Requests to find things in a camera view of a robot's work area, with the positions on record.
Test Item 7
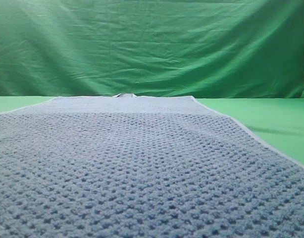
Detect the green backdrop cloth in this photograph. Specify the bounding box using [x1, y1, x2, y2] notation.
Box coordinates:
[0, 0, 304, 98]

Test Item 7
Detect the white towel label tag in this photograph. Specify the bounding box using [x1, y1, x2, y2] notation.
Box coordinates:
[113, 93, 137, 98]

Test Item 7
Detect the blue waffle-weave towel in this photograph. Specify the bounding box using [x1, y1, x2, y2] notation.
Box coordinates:
[0, 96, 304, 238]

